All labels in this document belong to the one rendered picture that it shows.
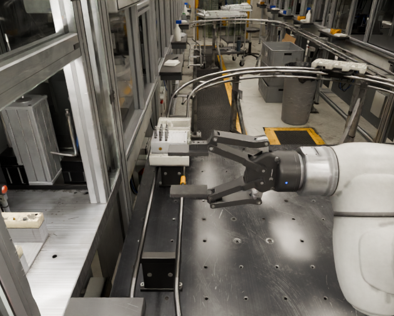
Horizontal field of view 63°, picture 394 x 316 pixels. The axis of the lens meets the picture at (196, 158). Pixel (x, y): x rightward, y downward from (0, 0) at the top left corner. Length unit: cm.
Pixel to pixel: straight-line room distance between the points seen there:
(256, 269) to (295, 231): 23
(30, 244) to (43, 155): 24
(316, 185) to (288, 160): 6
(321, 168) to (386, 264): 17
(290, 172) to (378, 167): 14
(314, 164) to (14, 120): 71
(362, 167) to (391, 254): 14
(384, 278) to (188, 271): 57
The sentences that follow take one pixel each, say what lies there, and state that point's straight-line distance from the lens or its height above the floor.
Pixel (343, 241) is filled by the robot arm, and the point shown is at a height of 104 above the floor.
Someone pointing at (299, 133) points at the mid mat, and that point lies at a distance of 350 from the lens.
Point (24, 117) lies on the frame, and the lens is 91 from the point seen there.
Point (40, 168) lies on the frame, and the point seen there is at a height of 98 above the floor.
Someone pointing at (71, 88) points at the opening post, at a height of 122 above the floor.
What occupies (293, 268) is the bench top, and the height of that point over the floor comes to 68.
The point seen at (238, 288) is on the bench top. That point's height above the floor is 68.
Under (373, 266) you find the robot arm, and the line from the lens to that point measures 59.
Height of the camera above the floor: 143
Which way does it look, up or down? 29 degrees down
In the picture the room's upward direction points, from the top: straight up
